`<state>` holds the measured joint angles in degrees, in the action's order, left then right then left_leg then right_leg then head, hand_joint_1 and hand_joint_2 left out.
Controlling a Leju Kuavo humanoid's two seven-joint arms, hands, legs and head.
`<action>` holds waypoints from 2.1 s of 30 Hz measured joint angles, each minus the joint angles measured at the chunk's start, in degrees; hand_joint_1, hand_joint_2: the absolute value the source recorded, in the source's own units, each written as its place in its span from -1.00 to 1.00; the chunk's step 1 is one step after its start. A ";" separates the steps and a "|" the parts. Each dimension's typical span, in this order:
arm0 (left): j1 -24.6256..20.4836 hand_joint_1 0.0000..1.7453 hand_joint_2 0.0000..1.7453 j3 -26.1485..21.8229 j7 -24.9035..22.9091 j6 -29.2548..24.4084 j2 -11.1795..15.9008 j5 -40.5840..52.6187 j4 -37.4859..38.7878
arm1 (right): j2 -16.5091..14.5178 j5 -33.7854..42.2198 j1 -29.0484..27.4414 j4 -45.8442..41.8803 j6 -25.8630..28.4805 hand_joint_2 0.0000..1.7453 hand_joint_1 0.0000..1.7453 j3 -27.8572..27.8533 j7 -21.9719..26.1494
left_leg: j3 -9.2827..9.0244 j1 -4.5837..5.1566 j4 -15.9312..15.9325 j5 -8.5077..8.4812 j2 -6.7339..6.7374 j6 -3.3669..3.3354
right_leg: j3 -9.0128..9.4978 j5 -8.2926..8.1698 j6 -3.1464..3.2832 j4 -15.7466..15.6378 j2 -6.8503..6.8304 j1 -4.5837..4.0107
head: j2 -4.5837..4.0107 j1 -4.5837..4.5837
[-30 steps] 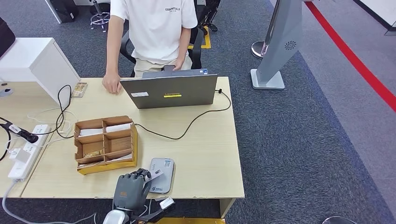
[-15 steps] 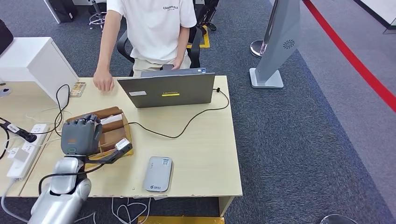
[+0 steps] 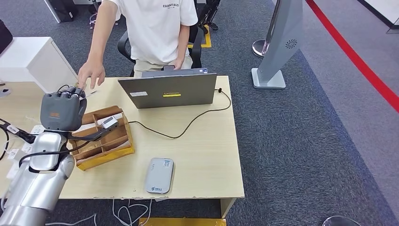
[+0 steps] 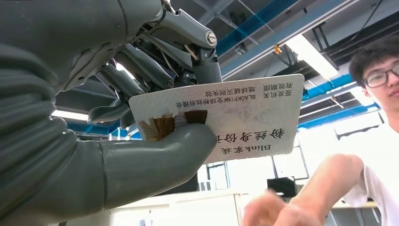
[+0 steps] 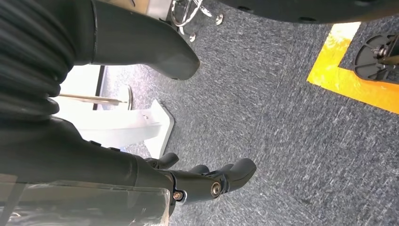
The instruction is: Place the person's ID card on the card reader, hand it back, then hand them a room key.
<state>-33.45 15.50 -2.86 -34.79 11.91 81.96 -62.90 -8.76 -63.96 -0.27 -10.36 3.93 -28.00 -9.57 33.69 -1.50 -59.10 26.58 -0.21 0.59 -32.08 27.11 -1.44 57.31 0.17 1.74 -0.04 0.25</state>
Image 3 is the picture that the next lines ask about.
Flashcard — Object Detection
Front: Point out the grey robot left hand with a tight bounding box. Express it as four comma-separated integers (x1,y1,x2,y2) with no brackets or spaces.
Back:
40,87,88,132

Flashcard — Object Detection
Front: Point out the person's right hand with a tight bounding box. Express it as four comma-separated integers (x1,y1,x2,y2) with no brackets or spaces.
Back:
77,59,106,90

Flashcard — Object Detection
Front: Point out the wooden compartment organizer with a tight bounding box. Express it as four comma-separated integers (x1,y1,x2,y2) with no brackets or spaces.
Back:
68,105,132,161

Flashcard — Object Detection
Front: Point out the yellow organizer base tray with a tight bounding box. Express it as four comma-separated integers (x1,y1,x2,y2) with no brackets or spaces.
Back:
76,113,136,171

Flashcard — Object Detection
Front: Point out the white card stack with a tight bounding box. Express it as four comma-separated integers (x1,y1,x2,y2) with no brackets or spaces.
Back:
96,113,123,125
74,123,96,133

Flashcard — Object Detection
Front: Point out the person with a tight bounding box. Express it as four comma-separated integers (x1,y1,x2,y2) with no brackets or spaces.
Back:
77,0,199,90

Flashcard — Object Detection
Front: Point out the flat white card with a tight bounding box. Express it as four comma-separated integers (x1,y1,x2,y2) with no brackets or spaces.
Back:
104,141,130,151

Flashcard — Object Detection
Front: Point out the grey card reader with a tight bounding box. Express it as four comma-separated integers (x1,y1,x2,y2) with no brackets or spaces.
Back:
144,157,175,194

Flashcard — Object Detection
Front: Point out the black office chair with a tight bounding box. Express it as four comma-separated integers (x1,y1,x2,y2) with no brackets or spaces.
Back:
117,24,205,77

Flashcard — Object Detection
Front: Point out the grey laptop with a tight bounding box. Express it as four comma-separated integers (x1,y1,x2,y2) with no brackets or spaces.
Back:
118,67,218,110

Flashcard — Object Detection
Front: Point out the white power strip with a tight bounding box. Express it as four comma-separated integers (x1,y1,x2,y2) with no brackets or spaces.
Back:
6,124,47,180

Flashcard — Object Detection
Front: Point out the chrome stool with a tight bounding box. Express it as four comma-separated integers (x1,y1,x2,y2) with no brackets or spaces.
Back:
88,12,120,30

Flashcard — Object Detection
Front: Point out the black wheeled equipment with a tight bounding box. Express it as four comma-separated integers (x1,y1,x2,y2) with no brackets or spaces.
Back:
198,0,220,31

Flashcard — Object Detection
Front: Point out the white cabinet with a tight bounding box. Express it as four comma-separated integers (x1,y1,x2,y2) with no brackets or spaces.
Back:
0,37,79,94

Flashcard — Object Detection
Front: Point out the black case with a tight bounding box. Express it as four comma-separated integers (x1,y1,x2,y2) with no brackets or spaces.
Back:
48,0,77,23

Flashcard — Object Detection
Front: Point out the black monitor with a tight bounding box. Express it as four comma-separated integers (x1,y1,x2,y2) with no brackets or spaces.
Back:
0,19,14,55

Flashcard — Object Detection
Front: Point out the grey kiosk stand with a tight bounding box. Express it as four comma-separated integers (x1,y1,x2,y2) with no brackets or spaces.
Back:
251,0,303,90

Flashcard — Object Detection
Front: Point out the round dark metal base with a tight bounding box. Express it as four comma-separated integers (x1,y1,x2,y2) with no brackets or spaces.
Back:
322,216,362,226

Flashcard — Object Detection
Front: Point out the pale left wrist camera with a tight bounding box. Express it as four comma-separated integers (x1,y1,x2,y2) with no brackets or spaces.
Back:
100,116,119,129

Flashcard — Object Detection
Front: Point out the black plug with cable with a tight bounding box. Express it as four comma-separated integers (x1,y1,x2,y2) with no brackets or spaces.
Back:
0,118,37,161

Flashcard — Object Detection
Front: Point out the black laptop cable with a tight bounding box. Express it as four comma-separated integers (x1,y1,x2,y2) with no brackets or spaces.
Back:
128,88,232,139

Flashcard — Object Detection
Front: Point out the chrome stanchion post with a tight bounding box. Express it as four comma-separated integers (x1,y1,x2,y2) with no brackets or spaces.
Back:
252,0,281,59

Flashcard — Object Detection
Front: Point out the white power strip cord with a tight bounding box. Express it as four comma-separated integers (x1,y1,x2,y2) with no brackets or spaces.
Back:
45,213,97,226

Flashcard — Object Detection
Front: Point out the white cable bundle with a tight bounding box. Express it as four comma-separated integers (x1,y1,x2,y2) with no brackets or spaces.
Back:
112,199,153,226

